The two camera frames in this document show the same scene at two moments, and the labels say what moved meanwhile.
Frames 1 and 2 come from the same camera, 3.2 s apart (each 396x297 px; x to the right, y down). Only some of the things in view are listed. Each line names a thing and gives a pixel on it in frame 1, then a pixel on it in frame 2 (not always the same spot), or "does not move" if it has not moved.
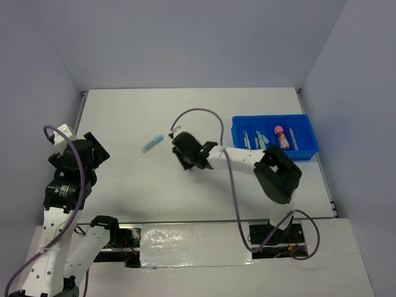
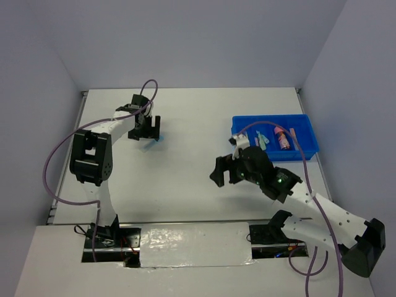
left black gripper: x=101 y=154 → x=152 y=133
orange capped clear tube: x=294 y=140 does not move
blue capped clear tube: x=154 y=141 does not move
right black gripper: x=186 y=164 → x=223 y=163
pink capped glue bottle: x=283 y=141 does not move
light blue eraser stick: x=264 y=138 does not move
